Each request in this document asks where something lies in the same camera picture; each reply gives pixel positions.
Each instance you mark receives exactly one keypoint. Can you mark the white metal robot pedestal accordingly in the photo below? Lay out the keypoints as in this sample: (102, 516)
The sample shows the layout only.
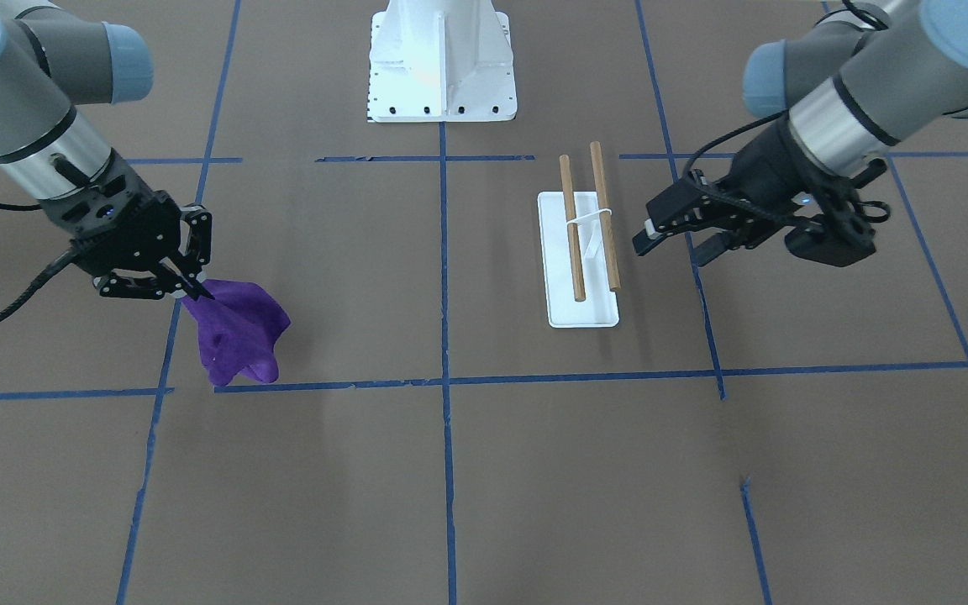
(441, 62)

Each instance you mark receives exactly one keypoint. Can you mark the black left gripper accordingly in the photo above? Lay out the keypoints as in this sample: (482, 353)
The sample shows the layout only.
(754, 175)

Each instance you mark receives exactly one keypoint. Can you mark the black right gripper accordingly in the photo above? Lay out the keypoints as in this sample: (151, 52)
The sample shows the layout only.
(196, 238)

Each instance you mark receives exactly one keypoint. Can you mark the wooden rack dowel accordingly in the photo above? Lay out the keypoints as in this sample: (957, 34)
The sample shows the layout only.
(572, 230)
(606, 216)

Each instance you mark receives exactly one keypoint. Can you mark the white rack base plate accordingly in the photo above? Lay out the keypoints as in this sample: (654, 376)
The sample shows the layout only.
(600, 310)

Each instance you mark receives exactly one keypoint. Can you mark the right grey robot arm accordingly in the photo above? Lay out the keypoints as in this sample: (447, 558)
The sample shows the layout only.
(52, 62)

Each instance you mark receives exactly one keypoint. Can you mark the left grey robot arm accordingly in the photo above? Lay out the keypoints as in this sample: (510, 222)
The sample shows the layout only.
(829, 106)

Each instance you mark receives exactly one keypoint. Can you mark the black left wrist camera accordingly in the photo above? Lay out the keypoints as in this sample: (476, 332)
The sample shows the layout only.
(843, 232)

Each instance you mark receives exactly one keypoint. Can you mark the purple microfiber towel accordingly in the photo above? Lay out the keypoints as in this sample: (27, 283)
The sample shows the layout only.
(238, 329)

